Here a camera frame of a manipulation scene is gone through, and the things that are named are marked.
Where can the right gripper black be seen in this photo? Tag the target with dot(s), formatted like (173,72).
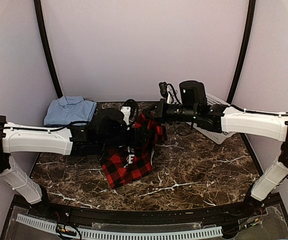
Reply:
(159,114)

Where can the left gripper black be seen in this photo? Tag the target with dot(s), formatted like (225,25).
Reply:
(142,140)

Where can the red black plaid shirt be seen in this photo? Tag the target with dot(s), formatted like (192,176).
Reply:
(124,164)

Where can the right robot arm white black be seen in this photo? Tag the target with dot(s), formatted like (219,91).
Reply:
(223,118)

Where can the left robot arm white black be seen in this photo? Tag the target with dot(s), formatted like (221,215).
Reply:
(108,128)

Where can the folded light blue shirt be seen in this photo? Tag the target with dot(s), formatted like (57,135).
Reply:
(68,109)

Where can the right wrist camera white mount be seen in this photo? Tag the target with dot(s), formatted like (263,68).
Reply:
(168,92)

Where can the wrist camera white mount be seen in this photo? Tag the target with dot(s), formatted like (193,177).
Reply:
(130,110)
(168,92)

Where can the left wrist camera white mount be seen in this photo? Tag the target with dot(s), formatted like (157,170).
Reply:
(130,110)

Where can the white slotted cable duct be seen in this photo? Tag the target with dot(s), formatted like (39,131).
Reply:
(105,231)

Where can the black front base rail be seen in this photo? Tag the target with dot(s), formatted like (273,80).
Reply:
(274,216)

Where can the right black frame post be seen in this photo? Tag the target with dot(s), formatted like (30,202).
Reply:
(243,50)

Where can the black frame post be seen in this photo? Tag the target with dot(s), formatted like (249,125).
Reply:
(243,50)
(46,47)

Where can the left black frame post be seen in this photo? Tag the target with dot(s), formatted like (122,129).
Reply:
(46,47)

